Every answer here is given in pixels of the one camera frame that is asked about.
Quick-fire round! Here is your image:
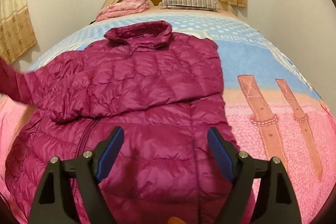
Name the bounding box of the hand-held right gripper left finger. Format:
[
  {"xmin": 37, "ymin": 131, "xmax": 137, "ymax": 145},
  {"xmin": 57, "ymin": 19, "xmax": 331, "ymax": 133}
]
[{"xmin": 29, "ymin": 126, "xmax": 125, "ymax": 224}]

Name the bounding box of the printed blue pink bedspread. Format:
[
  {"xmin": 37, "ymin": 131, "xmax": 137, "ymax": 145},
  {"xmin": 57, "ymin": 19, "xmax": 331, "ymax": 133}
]
[{"xmin": 0, "ymin": 13, "xmax": 336, "ymax": 224}]

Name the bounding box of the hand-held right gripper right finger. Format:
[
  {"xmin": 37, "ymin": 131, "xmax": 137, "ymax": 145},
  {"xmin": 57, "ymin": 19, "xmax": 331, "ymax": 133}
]
[{"xmin": 207, "ymin": 127, "xmax": 309, "ymax": 224}]

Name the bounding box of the folded pink floral blanket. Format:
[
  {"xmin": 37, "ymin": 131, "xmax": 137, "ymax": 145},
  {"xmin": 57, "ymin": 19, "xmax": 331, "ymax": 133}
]
[{"xmin": 96, "ymin": 0, "xmax": 150, "ymax": 21}]

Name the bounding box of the magenta down jacket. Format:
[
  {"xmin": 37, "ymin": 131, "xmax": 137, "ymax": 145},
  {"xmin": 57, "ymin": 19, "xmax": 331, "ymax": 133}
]
[{"xmin": 0, "ymin": 21, "xmax": 256, "ymax": 224}]

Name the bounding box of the beige patterned side curtain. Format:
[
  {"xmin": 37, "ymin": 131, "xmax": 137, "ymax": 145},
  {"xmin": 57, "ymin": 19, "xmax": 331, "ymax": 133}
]
[{"xmin": 0, "ymin": 0, "xmax": 37, "ymax": 64}]

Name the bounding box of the striped pillow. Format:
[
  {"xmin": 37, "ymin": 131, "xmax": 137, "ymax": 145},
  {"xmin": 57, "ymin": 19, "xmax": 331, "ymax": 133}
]
[{"xmin": 159, "ymin": 0, "xmax": 223, "ymax": 10}]

